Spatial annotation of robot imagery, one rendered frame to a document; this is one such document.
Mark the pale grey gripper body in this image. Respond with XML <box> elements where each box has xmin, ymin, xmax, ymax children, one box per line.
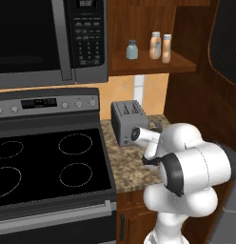
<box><xmin>142</xmin><ymin>153</ymin><xmax>163</xmax><ymax>169</ymax></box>

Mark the brown wooden base cabinet door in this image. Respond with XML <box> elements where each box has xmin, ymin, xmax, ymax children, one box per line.
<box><xmin>116</xmin><ymin>208</ymin><xmax>163</xmax><ymax>244</ymax></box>

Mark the blue-grey shaker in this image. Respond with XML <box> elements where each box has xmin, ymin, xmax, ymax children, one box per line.
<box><xmin>126</xmin><ymin>39</ymin><xmax>139</xmax><ymax>61</ymax></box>

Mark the slim orange condiment bottle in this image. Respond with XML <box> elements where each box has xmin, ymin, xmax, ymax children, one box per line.
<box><xmin>161</xmin><ymin>33</ymin><xmax>173</xmax><ymax>64</ymax></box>

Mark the wide orange condiment bottle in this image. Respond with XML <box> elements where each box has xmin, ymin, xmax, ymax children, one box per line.
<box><xmin>148</xmin><ymin>30</ymin><xmax>163</xmax><ymax>61</ymax></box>

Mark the wooden cabinet door dark pane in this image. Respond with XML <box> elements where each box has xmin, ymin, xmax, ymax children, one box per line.
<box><xmin>195</xmin><ymin>0</ymin><xmax>236</xmax><ymax>151</ymax></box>

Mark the brown wooden drawer front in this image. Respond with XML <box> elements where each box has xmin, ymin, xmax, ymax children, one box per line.
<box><xmin>116</xmin><ymin>190</ymin><xmax>147</xmax><ymax>212</ymax></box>

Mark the grey toaster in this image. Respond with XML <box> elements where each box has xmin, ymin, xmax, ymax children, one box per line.
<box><xmin>110</xmin><ymin>99</ymin><xmax>165</xmax><ymax>148</ymax></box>

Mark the grey appliance side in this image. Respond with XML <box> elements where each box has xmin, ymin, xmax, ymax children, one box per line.
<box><xmin>206</xmin><ymin>178</ymin><xmax>236</xmax><ymax>244</ymax></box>

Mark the black electric stove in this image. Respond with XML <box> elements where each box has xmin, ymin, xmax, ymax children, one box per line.
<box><xmin>0</xmin><ymin>87</ymin><xmax>118</xmax><ymax>244</ymax></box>

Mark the black microwave oven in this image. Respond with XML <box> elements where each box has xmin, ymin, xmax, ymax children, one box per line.
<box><xmin>0</xmin><ymin>0</ymin><xmax>110</xmax><ymax>91</ymax></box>

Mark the black cabinet door handle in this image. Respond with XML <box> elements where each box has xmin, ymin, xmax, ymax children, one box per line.
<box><xmin>119</xmin><ymin>213</ymin><xmax>127</xmax><ymax>242</ymax></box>

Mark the grey oven door handle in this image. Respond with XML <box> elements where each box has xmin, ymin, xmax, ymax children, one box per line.
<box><xmin>0</xmin><ymin>199</ymin><xmax>118</xmax><ymax>236</ymax></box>

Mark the brown wooden wall cabinet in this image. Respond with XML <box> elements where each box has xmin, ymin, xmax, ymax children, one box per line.
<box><xmin>107</xmin><ymin>0</ymin><xmax>220</xmax><ymax>77</ymax></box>

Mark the grey microwave door handle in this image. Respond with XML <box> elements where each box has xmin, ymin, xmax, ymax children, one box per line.
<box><xmin>50</xmin><ymin>0</ymin><xmax>75</xmax><ymax>82</ymax></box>

